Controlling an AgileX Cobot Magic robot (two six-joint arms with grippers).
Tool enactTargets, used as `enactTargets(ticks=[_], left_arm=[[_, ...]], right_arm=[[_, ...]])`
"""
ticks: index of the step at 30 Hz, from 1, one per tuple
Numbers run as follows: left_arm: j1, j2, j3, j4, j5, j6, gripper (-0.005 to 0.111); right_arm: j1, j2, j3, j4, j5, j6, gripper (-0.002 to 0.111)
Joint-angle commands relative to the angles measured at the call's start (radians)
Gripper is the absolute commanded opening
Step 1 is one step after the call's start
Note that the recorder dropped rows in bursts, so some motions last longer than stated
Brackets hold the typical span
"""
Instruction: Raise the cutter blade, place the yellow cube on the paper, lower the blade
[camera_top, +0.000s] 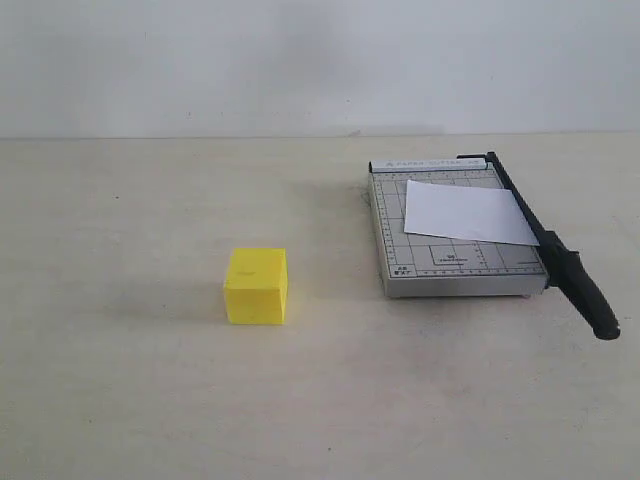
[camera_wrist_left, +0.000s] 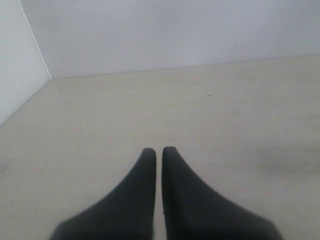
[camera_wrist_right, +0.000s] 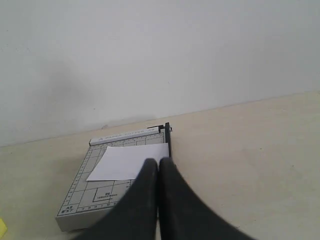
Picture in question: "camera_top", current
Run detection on yellow foam cube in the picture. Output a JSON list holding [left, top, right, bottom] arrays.
[[223, 248, 288, 325]]

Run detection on white paper sheet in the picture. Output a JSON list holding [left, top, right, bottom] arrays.
[[404, 180, 539, 246]]

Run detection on black cutter blade arm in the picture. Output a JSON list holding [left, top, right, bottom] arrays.
[[457, 151, 621, 341]]

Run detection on grey paper cutter base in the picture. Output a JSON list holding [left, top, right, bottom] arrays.
[[368, 155, 548, 298]]

